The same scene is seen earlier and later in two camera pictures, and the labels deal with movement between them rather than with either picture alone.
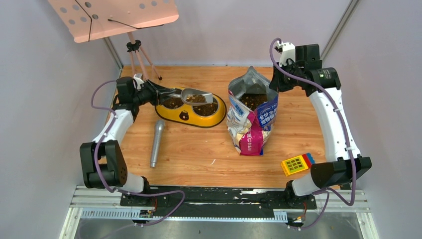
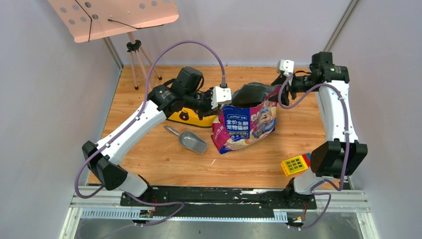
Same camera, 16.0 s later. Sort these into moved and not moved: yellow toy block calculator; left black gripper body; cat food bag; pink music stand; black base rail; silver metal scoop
Moved: silver metal scoop; cat food bag; left black gripper body
Not moved: black base rail; yellow toy block calculator; pink music stand
